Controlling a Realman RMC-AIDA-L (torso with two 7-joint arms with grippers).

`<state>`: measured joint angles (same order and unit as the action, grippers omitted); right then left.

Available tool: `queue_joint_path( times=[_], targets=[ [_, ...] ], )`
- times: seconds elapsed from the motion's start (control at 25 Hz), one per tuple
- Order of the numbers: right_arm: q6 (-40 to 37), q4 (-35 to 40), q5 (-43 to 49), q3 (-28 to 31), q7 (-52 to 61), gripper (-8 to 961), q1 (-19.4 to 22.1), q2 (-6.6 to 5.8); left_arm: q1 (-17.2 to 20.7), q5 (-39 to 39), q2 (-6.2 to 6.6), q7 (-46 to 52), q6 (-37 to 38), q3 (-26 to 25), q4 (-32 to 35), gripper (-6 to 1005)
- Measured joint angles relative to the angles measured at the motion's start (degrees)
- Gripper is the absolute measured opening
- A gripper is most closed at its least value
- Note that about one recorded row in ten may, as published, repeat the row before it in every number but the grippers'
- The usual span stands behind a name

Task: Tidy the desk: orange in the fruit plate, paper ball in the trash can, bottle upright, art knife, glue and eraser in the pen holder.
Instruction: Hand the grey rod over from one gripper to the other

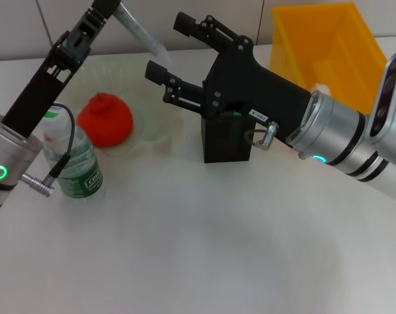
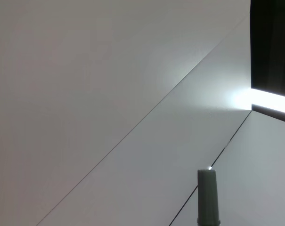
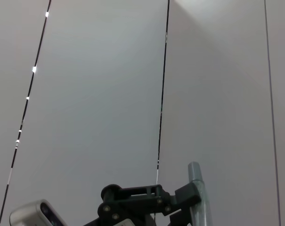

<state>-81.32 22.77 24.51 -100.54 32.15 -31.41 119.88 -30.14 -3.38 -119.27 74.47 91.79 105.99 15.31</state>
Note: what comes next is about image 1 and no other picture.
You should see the grey marker pen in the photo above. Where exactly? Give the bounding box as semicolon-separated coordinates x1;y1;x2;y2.
112;0;171;66

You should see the red-orange fruit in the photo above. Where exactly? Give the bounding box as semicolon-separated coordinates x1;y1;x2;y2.
77;92;134;148

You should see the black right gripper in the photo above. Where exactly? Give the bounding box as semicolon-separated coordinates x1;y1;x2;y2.
144;12;313;145

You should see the clear water bottle green label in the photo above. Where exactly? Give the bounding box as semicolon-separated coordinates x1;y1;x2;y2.
42;104;105;206

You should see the black mesh pen holder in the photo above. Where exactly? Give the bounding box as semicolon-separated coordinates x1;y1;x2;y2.
200;109;255;164

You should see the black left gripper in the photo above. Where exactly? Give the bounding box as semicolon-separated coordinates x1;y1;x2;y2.
1;0;122;139

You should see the white paper ball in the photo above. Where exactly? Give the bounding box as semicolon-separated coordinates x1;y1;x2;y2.
310;82;332;96

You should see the yellow plastic bin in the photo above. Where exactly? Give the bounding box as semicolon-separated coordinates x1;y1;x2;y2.
270;1;391;115

